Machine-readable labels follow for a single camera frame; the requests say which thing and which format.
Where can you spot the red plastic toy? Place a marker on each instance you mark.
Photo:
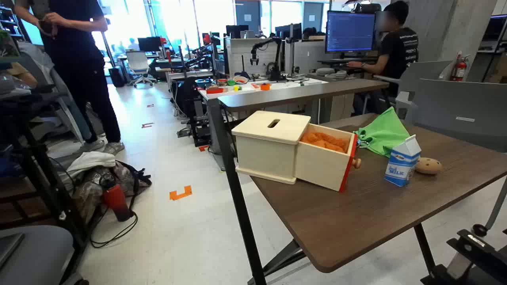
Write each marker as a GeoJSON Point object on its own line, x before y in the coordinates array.
{"type": "Point", "coordinates": [214, 91]}

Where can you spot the standing person in dark clothes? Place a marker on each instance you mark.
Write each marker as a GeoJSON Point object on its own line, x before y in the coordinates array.
{"type": "Point", "coordinates": [79, 53]}

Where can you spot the orange plastic toy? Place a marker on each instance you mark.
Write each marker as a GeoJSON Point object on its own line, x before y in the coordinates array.
{"type": "Point", "coordinates": [261, 86]}

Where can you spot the white back panel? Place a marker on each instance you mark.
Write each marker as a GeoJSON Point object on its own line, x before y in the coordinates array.
{"type": "Point", "coordinates": [239, 57]}

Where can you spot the black background robot arm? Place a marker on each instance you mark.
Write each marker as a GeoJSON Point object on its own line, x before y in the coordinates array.
{"type": "Point", "coordinates": [274, 68]}

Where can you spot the black mounting platform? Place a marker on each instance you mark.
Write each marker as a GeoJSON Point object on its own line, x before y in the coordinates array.
{"type": "Point", "coordinates": [475, 254]}

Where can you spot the black desktop monitor pair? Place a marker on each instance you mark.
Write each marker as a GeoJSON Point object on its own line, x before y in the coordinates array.
{"type": "Point", "coordinates": [287, 32]}

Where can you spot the black equipment rack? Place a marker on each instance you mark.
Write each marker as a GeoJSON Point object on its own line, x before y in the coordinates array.
{"type": "Point", "coordinates": [39, 163]}

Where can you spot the green cloth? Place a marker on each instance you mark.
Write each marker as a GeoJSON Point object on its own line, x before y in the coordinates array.
{"type": "Point", "coordinates": [382, 135]}

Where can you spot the white office chair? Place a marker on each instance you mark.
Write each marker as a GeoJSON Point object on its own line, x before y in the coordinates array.
{"type": "Point", "coordinates": [138, 62]}

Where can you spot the white crumpled cloth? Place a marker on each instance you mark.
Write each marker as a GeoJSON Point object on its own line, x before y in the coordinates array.
{"type": "Point", "coordinates": [89, 160]}

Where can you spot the dark bag pile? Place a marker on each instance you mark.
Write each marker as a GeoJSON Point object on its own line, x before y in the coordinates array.
{"type": "Point", "coordinates": [128, 182]}

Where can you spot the grey desk with black legs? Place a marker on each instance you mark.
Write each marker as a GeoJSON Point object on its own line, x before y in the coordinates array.
{"type": "Point", "coordinates": [295, 94]}

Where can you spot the wooden box with orange drawer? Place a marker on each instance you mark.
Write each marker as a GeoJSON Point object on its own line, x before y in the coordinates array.
{"type": "Point", "coordinates": [269, 148]}

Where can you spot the blue white milk carton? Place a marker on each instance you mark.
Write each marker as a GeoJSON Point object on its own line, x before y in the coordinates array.
{"type": "Point", "coordinates": [401, 163]}

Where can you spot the tan dotted foam ball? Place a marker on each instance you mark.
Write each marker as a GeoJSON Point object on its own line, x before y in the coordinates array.
{"type": "Point", "coordinates": [428, 167]}

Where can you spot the orange floor tape marker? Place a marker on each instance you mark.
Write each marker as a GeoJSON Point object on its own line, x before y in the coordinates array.
{"type": "Point", "coordinates": [174, 195]}

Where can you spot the white cluttered table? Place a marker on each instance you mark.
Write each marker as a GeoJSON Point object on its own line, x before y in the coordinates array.
{"type": "Point", "coordinates": [295, 83]}

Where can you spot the grey padded seat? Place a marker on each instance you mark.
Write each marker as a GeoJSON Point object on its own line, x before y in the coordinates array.
{"type": "Point", "coordinates": [36, 258]}

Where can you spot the blue screen computer monitor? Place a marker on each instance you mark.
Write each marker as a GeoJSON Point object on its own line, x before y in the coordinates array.
{"type": "Point", "coordinates": [348, 32]}

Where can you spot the pale grey chair back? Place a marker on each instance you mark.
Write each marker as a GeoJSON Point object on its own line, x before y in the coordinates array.
{"type": "Point", "coordinates": [421, 73]}

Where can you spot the seated person in black shirt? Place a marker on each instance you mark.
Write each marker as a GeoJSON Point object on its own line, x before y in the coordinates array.
{"type": "Point", "coordinates": [393, 56]}

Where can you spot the grey jacket draped chair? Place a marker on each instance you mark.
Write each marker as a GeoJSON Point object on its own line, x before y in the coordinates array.
{"type": "Point", "coordinates": [36, 57]}

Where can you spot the green plastic toy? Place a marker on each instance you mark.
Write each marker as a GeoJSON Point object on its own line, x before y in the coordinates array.
{"type": "Point", "coordinates": [233, 83]}

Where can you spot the red cylinder bottle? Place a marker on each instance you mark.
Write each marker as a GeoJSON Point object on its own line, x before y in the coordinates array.
{"type": "Point", "coordinates": [114, 200]}

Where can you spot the small black monitor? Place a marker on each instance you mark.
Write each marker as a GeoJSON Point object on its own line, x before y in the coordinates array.
{"type": "Point", "coordinates": [150, 43]}

